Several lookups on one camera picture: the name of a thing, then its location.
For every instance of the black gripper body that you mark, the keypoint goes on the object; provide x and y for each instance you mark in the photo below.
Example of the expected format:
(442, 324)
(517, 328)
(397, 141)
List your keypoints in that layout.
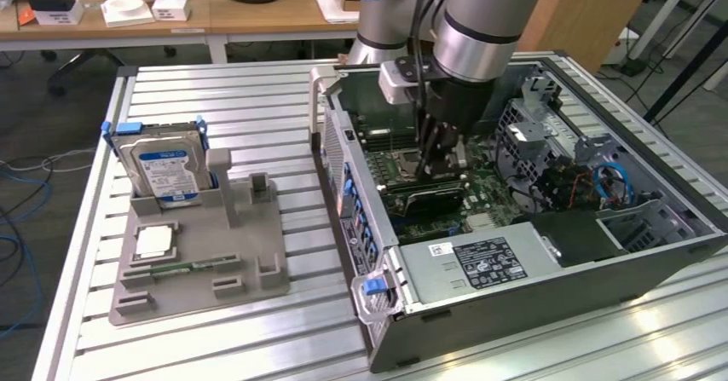
(460, 99)

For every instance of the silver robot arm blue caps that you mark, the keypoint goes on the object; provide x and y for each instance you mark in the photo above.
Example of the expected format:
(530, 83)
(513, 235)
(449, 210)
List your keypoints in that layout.
(482, 14)

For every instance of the silver CPU socket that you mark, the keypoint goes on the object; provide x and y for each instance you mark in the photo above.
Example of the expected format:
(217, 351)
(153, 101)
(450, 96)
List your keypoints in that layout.
(406, 159)

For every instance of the green motherboard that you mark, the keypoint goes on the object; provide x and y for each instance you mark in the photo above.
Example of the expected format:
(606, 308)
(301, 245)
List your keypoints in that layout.
(489, 180)

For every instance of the grey metal disk bay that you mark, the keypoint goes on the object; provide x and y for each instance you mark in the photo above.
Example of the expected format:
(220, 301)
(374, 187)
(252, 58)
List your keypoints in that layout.
(534, 151)

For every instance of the silver chipset heatsink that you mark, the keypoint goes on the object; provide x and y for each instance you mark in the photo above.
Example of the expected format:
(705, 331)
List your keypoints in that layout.
(480, 222)

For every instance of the grey power supply unit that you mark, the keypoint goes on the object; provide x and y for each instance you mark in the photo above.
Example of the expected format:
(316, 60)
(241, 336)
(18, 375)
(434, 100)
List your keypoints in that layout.
(482, 266)

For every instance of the white paper stack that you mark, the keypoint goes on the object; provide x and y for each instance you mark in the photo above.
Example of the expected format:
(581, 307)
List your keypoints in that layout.
(334, 12)

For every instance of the white floor cabinet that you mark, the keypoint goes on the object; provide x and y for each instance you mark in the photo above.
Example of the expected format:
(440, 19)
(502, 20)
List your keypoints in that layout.
(616, 46)

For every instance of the wooden cabinet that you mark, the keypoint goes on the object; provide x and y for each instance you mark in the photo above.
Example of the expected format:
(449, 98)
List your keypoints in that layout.
(602, 14)

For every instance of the blue case latch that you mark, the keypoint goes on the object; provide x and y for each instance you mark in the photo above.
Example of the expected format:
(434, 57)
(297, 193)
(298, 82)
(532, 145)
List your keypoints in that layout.
(373, 287)

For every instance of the black grey PC case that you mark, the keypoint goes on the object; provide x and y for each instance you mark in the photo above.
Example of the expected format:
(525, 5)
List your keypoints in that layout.
(512, 321)

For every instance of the black tripod pole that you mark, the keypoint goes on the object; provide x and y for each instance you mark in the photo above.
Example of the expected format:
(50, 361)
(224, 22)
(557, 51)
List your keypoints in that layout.
(684, 61)

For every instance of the grey plastic parts rack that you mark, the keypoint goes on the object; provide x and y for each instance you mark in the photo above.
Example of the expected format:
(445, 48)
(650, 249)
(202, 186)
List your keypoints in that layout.
(193, 236)

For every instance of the hard disk blue rails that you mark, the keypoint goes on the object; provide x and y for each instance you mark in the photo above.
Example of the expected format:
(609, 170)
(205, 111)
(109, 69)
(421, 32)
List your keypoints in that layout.
(161, 172)

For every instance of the silver CPU chip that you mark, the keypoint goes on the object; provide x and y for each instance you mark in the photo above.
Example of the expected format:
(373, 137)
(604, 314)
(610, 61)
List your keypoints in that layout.
(153, 242)

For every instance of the green RAM stick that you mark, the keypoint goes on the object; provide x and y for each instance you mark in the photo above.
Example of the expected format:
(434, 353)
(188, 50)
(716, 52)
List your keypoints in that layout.
(170, 269)

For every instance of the small white labelled box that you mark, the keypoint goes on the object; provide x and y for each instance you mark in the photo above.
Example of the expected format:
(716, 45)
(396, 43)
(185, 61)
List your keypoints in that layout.
(170, 10)

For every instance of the black office chair base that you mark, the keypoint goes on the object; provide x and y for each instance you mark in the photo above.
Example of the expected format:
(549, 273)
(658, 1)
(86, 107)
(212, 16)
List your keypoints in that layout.
(85, 59)

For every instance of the wooden desk white legs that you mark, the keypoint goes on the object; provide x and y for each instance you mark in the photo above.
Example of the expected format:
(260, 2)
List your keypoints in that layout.
(90, 31)

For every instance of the white box dark lid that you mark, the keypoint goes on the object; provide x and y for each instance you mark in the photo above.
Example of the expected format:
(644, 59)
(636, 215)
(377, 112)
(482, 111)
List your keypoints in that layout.
(56, 16)

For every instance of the orange packet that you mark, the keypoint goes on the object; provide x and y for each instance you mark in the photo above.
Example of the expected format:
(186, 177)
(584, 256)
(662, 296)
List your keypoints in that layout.
(25, 16)

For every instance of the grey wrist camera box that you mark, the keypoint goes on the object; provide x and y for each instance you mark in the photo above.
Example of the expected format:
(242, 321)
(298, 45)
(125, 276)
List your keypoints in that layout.
(394, 84)

